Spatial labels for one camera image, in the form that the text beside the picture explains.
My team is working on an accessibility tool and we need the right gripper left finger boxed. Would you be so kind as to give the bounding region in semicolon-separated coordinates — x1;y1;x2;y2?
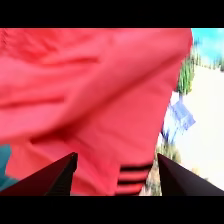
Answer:
0;151;79;197

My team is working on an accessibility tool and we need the red garment with black stripes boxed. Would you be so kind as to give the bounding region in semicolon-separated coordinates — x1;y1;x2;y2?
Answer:
0;27;194;197

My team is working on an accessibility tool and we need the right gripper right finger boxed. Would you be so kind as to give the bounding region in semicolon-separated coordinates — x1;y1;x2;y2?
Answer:
157;153;224;197

